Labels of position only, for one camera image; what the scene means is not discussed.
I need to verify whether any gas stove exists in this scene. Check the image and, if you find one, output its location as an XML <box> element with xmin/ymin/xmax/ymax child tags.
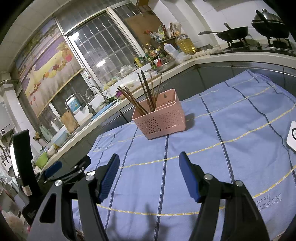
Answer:
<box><xmin>211</xmin><ymin>38</ymin><xmax>295</xmax><ymax>57</ymax></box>

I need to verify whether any black wok with handle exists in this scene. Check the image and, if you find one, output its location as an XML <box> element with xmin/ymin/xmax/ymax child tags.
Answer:
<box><xmin>198</xmin><ymin>23</ymin><xmax>249</xmax><ymax>42</ymax></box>

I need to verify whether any blue checked tablecloth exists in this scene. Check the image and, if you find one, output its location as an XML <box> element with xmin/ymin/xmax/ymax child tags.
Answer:
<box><xmin>87</xmin><ymin>70</ymin><xmax>295</xmax><ymax>240</ymax></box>

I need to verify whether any blue-labelled detergent jug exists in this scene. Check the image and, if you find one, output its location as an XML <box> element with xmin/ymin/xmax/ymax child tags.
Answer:
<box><xmin>67</xmin><ymin>96</ymin><xmax>81</xmax><ymax>113</ymax></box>

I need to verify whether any pink perforated utensil basket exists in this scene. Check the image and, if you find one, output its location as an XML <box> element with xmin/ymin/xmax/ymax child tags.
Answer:
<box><xmin>132</xmin><ymin>89</ymin><xmax>186</xmax><ymax>140</ymax></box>

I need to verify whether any white device with ring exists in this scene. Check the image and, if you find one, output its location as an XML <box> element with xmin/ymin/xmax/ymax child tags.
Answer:
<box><xmin>286</xmin><ymin>121</ymin><xmax>296</xmax><ymax>152</ymax></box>

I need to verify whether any dark wooden chopstick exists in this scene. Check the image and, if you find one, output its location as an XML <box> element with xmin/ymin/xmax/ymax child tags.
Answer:
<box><xmin>140</xmin><ymin>70</ymin><xmax>156</xmax><ymax>111</ymax></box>

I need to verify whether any white plastic jug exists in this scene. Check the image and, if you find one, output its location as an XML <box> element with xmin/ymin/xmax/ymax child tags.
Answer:
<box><xmin>164</xmin><ymin>43</ymin><xmax>179</xmax><ymax>59</ymax></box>

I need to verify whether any yellow cooking oil bottle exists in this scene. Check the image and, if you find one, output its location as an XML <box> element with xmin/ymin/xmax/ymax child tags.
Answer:
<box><xmin>175</xmin><ymin>34</ymin><xmax>197</xmax><ymax>55</ymax></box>

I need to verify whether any floral window blind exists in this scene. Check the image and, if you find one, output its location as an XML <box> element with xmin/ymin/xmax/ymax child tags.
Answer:
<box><xmin>16</xmin><ymin>19</ymin><xmax>82</xmax><ymax>116</ymax></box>

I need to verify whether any black lidded wok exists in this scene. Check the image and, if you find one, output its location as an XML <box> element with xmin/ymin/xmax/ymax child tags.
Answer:
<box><xmin>251</xmin><ymin>9</ymin><xmax>290</xmax><ymax>39</ymax></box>

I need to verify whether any chrome kitchen faucet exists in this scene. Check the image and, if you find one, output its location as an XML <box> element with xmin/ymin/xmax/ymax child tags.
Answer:
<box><xmin>65</xmin><ymin>92</ymin><xmax>96</xmax><ymax>115</ymax></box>

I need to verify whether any wooden cutting board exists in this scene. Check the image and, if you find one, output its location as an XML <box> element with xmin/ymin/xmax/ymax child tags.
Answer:
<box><xmin>61</xmin><ymin>110</ymin><xmax>80</xmax><ymax>133</ymax></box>

